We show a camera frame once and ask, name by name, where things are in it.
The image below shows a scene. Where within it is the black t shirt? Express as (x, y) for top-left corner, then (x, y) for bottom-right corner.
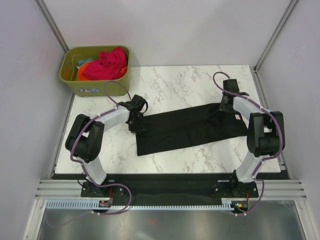
(135, 103), (248, 156)

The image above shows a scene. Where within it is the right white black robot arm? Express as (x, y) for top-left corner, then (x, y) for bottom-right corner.
(220, 79), (285, 197)

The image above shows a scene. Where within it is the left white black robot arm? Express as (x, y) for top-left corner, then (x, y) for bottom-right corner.
(65, 95), (149, 197)

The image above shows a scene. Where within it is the olive green plastic bin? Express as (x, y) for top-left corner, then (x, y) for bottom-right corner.
(59, 45), (131, 97)

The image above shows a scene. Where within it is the red t shirt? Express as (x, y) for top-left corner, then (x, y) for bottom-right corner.
(91, 46), (128, 81)

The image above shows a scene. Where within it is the orange t shirt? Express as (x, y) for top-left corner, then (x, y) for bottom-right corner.
(76, 60), (97, 81)

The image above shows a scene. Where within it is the light blue t shirt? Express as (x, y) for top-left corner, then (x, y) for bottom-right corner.
(77, 58), (94, 67)

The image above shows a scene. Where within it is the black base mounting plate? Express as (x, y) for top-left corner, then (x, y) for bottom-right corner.
(81, 173), (259, 207)

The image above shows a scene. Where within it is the white slotted cable duct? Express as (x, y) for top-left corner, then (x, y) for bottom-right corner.
(45, 199), (234, 211)

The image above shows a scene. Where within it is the right aluminium frame post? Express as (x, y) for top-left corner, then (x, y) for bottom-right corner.
(252, 0), (300, 75)

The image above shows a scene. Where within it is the aluminium frame post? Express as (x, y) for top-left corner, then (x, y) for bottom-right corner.
(34, 0), (69, 53)
(252, 0), (300, 75)

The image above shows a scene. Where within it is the left aluminium frame post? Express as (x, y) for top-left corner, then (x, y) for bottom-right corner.
(34, 0), (69, 53)

